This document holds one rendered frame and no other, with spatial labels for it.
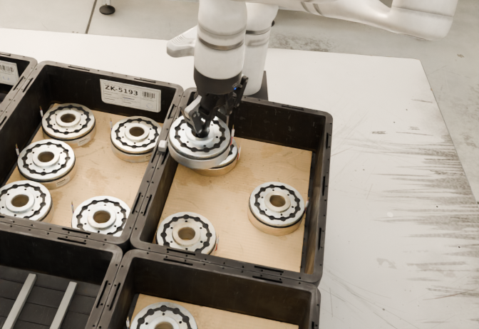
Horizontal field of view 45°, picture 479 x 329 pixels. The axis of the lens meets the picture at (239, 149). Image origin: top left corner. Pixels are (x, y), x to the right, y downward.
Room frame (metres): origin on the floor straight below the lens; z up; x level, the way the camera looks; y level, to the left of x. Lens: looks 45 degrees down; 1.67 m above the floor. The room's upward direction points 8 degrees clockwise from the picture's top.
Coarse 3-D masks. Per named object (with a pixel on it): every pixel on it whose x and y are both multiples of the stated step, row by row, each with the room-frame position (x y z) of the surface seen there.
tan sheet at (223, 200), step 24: (240, 144) 0.85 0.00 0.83; (264, 144) 0.87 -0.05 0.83; (240, 168) 0.79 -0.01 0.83; (264, 168) 0.80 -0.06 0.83; (288, 168) 0.81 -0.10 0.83; (192, 192) 0.71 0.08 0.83; (216, 192) 0.71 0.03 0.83; (240, 192) 0.72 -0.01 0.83; (216, 216) 0.66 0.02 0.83; (240, 216) 0.67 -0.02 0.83; (240, 240) 0.61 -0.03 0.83; (264, 240) 0.62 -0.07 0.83; (288, 240) 0.63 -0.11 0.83; (264, 264) 0.57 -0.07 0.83; (288, 264) 0.58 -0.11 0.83
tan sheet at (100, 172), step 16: (96, 112) 0.89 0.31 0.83; (96, 128) 0.84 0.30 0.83; (112, 128) 0.85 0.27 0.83; (96, 144) 0.79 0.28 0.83; (80, 160) 0.75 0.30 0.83; (96, 160) 0.75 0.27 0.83; (112, 160) 0.76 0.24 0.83; (16, 176) 0.68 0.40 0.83; (80, 176) 0.71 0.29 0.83; (96, 176) 0.71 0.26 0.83; (112, 176) 0.72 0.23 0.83; (128, 176) 0.72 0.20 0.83; (64, 192) 0.66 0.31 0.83; (80, 192) 0.67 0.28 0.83; (96, 192) 0.67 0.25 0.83; (112, 192) 0.68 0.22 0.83; (128, 192) 0.68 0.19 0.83; (64, 208) 0.63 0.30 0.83; (64, 224) 0.59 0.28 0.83
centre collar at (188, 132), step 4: (188, 128) 0.69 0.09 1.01; (212, 128) 0.70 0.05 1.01; (188, 132) 0.68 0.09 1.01; (212, 132) 0.69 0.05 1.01; (188, 136) 0.68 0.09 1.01; (192, 136) 0.68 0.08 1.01; (208, 136) 0.68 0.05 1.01; (212, 136) 0.68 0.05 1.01; (192, 140) 0.67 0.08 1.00; (196, 140) 0.67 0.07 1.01; (200, 140) 0.67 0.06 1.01; (204, 140) 0.67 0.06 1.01; (208, 140) 0.67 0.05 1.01
